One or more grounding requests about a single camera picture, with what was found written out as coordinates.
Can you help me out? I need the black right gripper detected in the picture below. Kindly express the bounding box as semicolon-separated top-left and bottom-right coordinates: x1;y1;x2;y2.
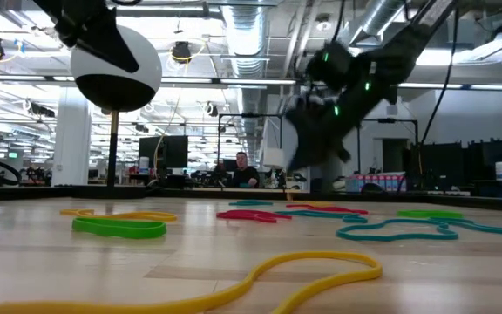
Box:
285;93;361;173

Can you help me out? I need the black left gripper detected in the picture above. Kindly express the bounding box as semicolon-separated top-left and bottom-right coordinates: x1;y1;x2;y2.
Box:
32;0;141;74

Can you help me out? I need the red rubber band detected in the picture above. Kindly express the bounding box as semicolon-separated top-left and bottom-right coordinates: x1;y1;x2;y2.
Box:
285;202;369;215
216;209;293;224

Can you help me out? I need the large teal rubber band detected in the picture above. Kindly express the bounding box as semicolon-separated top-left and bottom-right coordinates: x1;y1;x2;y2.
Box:
336;217;460;243

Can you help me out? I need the green rubber band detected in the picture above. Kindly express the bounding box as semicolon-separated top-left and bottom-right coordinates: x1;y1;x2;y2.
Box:
71;217;167;240
397;209;465;220

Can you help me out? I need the white globe lamp black stand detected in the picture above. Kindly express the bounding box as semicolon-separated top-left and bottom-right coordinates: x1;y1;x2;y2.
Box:
70;24;164;188

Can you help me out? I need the white cube shade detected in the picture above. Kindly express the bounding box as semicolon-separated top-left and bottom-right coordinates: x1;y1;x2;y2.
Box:
262;147;287;170

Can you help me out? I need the pink carton row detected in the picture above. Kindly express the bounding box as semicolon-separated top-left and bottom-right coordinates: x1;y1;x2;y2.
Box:
345;172;408;193

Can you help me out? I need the black ceiling device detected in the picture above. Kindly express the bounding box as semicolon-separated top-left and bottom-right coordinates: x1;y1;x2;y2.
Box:
171;41;193;65

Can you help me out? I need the person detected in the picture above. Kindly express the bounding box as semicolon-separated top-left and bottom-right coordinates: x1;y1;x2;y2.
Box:
231;151;261;188

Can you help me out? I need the white building column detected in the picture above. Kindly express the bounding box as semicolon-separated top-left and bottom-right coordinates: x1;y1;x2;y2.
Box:
51;99;92;188

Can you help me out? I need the ceiling strip light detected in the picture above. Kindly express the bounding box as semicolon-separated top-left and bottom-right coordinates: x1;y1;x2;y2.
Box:
398;82;502;92
161;77;298;87

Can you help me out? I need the black computer monitor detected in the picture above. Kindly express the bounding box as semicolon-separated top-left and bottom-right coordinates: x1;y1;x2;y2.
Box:
139;135;189;170

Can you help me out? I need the black storage cabinet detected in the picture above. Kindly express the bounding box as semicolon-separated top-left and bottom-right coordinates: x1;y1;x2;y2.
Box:
407;139;502;200

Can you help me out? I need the black metal gantry frame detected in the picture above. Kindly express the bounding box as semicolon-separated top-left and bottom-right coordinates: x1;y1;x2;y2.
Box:
356;117;419;175
217;113;283;175

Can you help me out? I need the silver ventilation duct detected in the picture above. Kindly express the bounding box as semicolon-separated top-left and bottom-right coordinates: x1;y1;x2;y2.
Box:
223;0;270;167
346;0;413;49

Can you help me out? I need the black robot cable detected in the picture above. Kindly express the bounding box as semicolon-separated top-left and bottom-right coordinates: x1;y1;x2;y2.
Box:
420;8;460;145

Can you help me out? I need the black aluminium table frame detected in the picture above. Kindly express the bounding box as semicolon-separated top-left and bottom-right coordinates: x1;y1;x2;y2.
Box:
0;185;502;214

